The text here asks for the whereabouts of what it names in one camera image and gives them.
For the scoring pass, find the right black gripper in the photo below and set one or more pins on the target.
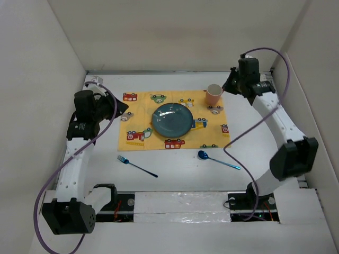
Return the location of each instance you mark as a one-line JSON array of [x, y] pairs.
[[226, 87]]

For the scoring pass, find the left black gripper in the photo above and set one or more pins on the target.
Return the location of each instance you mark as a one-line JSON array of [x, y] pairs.
[[109, 100]]

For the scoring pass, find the pink ceramic mug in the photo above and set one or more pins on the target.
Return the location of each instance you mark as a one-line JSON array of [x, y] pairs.
[[213, 94]]

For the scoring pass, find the yellow cartoon vehicle cloth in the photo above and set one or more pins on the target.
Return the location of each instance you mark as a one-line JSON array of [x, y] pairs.
[[209, 128]]

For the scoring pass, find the blue metal fork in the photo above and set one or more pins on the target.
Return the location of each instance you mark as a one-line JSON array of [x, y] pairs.
[[127, 162]]

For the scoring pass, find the teal ceramic plate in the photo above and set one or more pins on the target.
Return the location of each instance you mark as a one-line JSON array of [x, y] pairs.
[[172, 120]]

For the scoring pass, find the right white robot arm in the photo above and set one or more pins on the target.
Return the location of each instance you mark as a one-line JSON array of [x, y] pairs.
[[296, 152]]

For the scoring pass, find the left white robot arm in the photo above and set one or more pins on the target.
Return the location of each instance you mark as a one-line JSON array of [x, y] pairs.
[[71, 211]]

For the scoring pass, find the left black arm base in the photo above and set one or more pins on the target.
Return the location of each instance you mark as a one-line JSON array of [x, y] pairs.
[[122, 211]]

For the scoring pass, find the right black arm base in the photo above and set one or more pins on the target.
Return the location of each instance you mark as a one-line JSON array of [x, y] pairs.
[[244, 206]]

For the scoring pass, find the blue metal spoon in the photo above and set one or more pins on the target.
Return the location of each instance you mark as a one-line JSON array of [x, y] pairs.
[[204, 156]]

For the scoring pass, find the white foam front block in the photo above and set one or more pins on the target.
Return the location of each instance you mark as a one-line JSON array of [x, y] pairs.
[[181, 207]]

